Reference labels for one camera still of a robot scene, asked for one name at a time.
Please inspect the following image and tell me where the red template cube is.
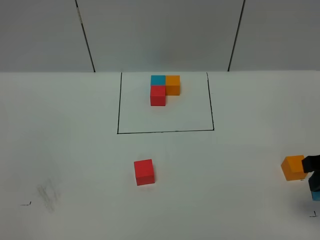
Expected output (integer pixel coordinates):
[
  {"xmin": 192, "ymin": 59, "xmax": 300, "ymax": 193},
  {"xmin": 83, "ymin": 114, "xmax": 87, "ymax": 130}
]
[{"xmin": 150, "ymin": 85, "xmax": 166, "ymax": 106}]

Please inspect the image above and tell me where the blue template cube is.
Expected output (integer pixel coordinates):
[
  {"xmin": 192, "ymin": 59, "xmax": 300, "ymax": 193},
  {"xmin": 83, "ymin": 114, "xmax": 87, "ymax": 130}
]
[{"xmin": 150, "ymin": 75, "xmax": 166, "ymax": 86}]

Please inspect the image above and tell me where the orange template cube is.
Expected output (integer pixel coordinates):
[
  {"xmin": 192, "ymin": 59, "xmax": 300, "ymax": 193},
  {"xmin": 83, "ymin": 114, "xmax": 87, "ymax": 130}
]
[{"xmin": 165, "ymin": 75, "xmax": 181, "ymax": 96}]

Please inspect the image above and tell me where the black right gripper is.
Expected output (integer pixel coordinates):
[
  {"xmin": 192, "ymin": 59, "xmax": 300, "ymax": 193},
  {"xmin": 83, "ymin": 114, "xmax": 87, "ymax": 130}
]
[{"xmin": 301, "ymin": 155, "xmax": 320, "ymax": 192}]

